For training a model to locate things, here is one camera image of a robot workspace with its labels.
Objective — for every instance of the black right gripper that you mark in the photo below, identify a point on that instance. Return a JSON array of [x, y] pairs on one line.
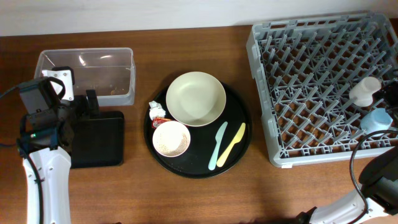
[[391, 94]]

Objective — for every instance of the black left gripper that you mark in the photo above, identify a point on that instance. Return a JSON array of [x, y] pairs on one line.
[[86, 111]]

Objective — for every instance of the white cup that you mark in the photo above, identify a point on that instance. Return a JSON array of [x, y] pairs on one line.
[[362, 93]]

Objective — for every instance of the light blue cup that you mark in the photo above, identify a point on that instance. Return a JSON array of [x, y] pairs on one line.
[[376, 120]]

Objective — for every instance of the white tissue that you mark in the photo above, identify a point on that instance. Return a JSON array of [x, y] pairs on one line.
[[156, 110]]

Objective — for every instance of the red sauce packet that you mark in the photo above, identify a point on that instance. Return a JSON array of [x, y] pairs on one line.
[[156, 122]]

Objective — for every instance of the pink bowl with grains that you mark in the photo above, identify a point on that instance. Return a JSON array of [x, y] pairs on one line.
[[171, 139]]

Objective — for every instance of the large cream bowl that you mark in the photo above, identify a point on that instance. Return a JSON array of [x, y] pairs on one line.
[[196, 99]]

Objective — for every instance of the mint green plastic knife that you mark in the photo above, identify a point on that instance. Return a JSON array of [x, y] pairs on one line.
[[218, 139]]

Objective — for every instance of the yellow plastic knife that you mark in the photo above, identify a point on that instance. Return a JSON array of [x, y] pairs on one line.
[[237, 138]]

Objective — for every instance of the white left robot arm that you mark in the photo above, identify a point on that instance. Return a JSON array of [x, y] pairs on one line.
[[46, 142]]

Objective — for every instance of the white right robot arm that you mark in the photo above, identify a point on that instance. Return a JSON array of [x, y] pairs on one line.
[[375, 193]]

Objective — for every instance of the grey dishwasher rack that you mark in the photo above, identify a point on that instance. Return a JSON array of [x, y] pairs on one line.
[[304, 70]]

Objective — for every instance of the black rectangular tray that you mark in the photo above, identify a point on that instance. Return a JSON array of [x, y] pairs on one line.
[[99, 142]]

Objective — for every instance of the clear plastic bin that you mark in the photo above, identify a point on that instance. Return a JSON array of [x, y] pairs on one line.
[[110, 72]]

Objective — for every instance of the round black tray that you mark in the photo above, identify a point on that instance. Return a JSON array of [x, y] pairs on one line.
[[194, 162]]

